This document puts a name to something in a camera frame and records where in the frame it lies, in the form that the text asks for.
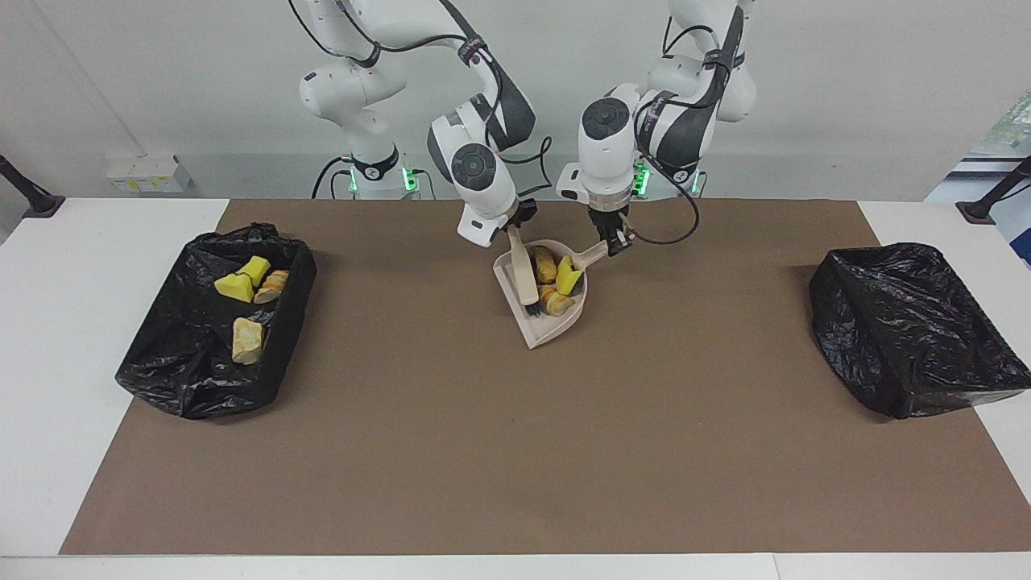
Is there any beige brush with black bristles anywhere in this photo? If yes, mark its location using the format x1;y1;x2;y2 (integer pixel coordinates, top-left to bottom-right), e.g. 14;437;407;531
506;225;542;317

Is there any pale beige foam chunk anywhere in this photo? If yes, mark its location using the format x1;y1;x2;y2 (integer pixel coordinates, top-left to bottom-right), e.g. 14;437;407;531
232;317;266;366
538;284;576;317

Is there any beige plastic dustpan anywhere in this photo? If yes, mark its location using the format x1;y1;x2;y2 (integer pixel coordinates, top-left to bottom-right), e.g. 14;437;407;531
492;239;610;350

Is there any striped orange bread piece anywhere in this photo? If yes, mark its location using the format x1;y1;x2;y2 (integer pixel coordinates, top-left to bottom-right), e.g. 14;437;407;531
253;270;290;305

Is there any yellow sponge wedge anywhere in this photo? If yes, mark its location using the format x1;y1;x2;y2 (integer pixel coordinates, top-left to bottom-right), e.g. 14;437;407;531
214;272;257;305

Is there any right black trash bag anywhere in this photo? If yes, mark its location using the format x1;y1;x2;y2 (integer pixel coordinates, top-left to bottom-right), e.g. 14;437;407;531
809;242;1031;420

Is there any black trash bag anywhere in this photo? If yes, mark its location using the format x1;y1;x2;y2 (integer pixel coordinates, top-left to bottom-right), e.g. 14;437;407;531
809;242;1031;420
115;223;317;420

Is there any left black trash bag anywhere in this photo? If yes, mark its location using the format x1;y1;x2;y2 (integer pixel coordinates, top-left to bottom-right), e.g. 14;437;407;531
115;223;317;420

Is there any brown table mat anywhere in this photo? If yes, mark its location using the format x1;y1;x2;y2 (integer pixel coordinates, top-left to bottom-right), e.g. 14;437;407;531
60;199;1031;555

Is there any black stand foot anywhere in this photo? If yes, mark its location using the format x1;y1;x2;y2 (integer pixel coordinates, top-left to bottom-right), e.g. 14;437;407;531
956;157;1031;225
0;153;65;218

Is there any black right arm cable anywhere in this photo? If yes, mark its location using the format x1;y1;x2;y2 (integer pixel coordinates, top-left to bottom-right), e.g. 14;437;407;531
288;0;557;198

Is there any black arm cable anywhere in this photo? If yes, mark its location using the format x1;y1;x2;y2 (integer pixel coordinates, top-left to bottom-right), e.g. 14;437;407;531
624;16;702;247
288;0;557;198

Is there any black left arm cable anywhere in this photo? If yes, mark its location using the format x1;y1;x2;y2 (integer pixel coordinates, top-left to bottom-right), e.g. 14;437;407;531
624;16;702;247

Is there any black base cable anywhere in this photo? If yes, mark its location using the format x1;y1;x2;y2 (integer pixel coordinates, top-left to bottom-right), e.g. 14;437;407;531
312;155;355;200

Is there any white wall socket box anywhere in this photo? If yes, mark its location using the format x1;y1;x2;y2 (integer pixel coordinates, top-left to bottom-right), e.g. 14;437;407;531
106;153;194;194

